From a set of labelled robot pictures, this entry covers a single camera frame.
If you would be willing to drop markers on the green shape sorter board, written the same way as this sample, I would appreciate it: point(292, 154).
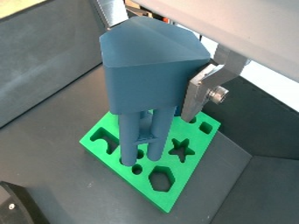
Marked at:
point(160, 179)

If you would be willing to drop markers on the blue three prong object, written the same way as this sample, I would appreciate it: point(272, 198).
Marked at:
point(149, 59)

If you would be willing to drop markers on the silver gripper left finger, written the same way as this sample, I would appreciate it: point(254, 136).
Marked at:
point(112, 12)

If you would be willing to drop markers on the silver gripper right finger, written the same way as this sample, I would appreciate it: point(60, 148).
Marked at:
point(204, 87)

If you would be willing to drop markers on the black curved fixture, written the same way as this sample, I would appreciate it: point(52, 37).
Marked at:
point(17, 206)

